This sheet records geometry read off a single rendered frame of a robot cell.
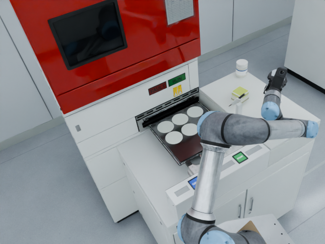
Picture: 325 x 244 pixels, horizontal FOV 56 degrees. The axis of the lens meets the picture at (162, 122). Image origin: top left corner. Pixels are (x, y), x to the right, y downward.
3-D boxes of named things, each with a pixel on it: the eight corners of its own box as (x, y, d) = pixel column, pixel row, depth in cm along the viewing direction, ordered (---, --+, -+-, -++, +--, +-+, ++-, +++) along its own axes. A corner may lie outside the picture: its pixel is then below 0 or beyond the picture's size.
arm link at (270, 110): (263, 124, 138) (257, 109, 134) (266, 110, 145) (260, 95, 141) (281, 121, 133) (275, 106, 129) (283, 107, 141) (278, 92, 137)
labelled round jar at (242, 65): (233, 74, 197) (233, 61, 191) (242, 69, 199) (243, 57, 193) (240, 79, 193) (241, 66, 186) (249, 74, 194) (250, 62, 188)
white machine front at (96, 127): (83, 159, 180) (59, 108, 153) (198, 103, 203) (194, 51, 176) (85, 162, 178) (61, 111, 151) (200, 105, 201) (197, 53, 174)
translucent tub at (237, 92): (230, 100, 179) (230, 91, 175) (239, 94, 182) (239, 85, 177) (240, 105, 175) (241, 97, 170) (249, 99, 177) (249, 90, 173)
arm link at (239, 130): (250, 117, 100) (321, 116, 129) (225, 114, 108) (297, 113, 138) (247, 152, 101) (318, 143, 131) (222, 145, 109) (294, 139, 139)
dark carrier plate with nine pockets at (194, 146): (150, 126, 183) (150, 125, 182) (198, 102, 192) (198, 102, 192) (180, 162, 159) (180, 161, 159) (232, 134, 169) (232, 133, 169)
